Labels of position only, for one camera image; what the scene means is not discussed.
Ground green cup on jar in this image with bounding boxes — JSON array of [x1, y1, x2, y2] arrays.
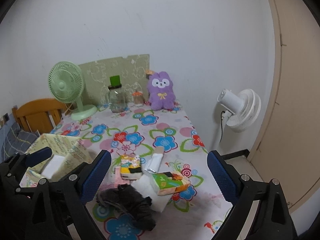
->
[[110, 75, 121, 87]]

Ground blue plaid pillow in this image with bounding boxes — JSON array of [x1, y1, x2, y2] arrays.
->
[[1, 122, 40, 162]]

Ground wall power socket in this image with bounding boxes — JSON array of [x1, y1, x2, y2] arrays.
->
[[3, 113, 9, 122]]

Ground white standing fan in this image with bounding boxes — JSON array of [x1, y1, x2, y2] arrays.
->
[[214, 88, 261, 150]]

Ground dark grey cloth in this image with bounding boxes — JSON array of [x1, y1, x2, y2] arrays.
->
[[96, 184, 156, 231]]

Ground green patterned board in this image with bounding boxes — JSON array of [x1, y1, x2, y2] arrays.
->
[[79, 54, 150, 106]]

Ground pink tissue pack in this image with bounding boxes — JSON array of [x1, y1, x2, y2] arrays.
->
[[114, 166, 130, 187]]

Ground wooden chair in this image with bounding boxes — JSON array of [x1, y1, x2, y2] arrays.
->
[[12, 99, 67, 134]]

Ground purple plush bunny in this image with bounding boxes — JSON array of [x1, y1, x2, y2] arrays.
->
[[147, 72, 176, 111]]

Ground green desk fan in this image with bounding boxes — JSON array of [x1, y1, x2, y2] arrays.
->
[[48, 61, 98, 121]]

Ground beige door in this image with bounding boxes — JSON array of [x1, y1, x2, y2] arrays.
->
[[249, 0, 319, 211]]

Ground yellow tissue pack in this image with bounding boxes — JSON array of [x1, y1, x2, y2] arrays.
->
[[120, 154, 143, 180]]

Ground glass mason jar mug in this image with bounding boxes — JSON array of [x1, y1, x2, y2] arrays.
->
[[107, 85, 126, 113]]

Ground toothpick jar orange lid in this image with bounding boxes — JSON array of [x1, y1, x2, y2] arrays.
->
[[132, 91, 144, 106]]

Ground green orange tissue pack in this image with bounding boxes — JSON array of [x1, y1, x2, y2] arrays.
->
[[150, 172, 191, 196]]

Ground floral tablecloth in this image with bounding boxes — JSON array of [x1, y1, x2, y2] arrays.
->
[[53, 103, 232, 239]]

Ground yellow fabric storage box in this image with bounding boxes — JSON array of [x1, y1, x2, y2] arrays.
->
[[20, 134, 96, 187]]

